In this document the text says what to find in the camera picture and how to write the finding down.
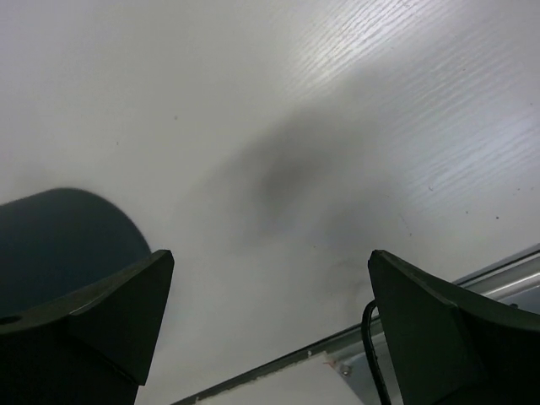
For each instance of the dark grey plastic bin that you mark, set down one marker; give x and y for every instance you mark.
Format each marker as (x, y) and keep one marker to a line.
(61, 240)

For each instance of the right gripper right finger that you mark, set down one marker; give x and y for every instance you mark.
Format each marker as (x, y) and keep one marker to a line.
(449, 345)

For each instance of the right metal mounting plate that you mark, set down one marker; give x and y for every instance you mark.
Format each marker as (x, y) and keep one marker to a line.
(352, 365)

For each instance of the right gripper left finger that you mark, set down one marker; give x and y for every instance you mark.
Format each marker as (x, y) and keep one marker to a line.
(92, 346)

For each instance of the right aluminium frame rail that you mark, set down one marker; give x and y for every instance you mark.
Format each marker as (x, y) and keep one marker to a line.
(513, 281)

